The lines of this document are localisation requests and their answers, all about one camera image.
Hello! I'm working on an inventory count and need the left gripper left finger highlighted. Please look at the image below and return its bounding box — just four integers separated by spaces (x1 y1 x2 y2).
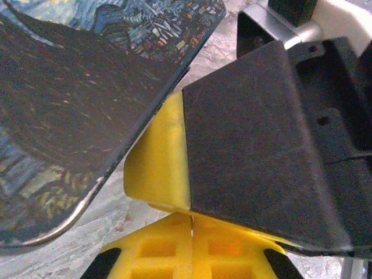
82 213 194 279

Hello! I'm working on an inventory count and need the starry night painted box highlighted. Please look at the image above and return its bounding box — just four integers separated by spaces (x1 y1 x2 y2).
0 0 228 257

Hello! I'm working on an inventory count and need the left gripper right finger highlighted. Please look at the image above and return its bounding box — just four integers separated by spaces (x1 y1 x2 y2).
192 215 305 279

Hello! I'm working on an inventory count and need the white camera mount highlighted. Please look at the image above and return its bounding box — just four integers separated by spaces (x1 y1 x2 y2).
312 0 372 56

